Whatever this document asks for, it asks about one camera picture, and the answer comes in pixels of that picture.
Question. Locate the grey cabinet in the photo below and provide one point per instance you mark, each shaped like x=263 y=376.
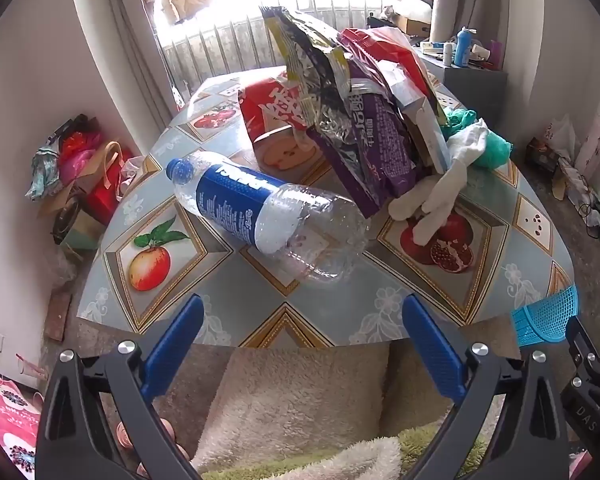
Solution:
x=475 y=85

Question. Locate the white cotton glove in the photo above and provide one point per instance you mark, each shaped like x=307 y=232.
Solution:
x=450 y=180

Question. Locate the blue plastic mesh basket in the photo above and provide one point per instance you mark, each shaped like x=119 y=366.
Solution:
x=545 y=317

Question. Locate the light blue cardboard box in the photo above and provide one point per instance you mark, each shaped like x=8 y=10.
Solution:
x=430 y=135

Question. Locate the fruit print tablecloth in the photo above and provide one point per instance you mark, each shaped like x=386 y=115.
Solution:
x=230 y=290

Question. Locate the white plastic bag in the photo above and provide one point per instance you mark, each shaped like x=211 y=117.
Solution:
x=562 y=135

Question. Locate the white paper cup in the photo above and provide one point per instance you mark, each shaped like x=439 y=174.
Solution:
x=481 y=52

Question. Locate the green plastic bag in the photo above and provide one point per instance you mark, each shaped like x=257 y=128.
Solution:
x=495 y=152

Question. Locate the brown wooden board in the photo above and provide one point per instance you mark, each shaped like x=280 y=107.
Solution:
x=58 y=317

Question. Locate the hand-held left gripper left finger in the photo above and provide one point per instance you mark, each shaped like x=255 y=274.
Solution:
x=175 y=345

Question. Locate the pink printed bag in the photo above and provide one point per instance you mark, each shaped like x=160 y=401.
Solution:
x=10 y=415

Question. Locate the yellow purple foil packet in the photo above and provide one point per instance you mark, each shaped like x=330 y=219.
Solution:
x=305 y=60

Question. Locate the red plastic packet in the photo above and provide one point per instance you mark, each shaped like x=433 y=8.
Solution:
x=375 y=42

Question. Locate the clear plastic bottle blue label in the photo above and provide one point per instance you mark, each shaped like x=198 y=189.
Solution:
x=260 y=205

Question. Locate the small white bottle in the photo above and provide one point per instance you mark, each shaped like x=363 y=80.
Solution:
x=448 y=55

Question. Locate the pile of bedding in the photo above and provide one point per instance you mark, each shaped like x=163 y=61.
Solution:
x=410 y=5

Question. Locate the red gift bag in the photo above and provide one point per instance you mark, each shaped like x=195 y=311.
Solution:
x=102 y=195

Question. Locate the beige fluffy cushion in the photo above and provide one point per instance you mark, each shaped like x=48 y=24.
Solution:
x=290 y=405

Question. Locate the green patterned cloth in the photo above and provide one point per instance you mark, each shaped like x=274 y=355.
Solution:
x=44 y=172

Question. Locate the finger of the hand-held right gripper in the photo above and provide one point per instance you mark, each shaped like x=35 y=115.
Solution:
x=582 y=342

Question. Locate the metal balcony railing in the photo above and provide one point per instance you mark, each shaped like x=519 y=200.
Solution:
x=220 y=45

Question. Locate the red printed packet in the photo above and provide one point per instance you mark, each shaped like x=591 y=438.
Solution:
x=267 y=110

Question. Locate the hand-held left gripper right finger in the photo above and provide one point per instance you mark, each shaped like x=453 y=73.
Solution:
x=432 y=355

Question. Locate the purple snack packet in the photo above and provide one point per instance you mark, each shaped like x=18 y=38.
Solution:
x=380 y=160

